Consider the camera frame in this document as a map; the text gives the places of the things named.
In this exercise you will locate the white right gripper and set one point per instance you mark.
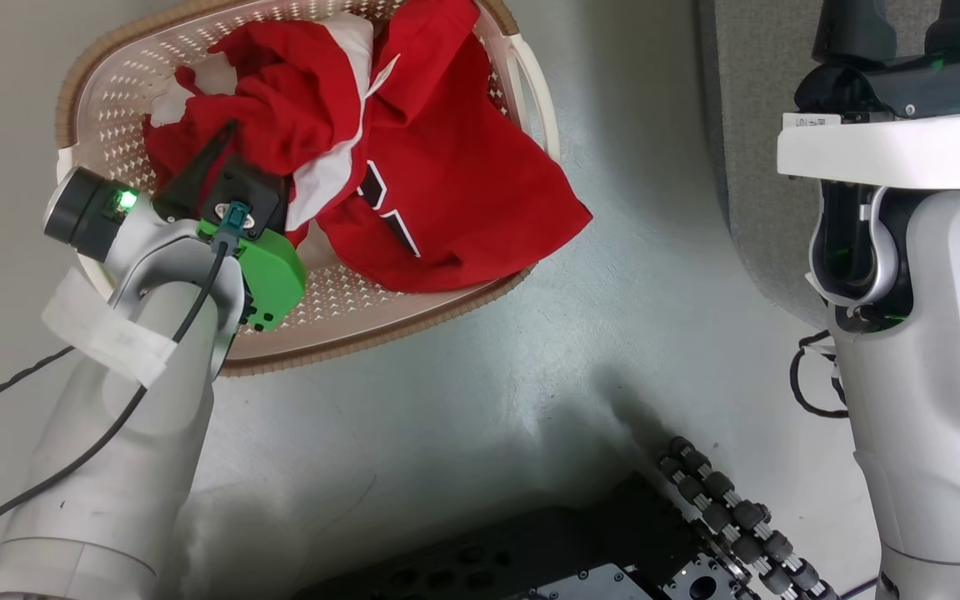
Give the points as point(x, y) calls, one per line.
point(905, 142)

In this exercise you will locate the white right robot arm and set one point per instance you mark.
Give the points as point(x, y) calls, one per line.
point(947, 417)

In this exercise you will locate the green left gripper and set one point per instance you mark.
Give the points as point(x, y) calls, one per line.
point(276, 279)

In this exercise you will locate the cream perforated laundry basket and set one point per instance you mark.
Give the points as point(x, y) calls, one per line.
point(113, 92)

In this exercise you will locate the white tape label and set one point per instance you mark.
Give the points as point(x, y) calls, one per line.
point(109, 333)

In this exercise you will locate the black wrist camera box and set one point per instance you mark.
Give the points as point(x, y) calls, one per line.
point(255, 193)

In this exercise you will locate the grey fabric seat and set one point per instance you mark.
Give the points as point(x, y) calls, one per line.
point(755, 125)

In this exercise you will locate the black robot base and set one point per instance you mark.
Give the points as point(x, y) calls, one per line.
point(530, 550)

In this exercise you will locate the red and white garment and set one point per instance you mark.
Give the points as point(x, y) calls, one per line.
point(438, 183)

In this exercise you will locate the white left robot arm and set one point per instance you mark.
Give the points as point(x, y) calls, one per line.
point(113, 500)

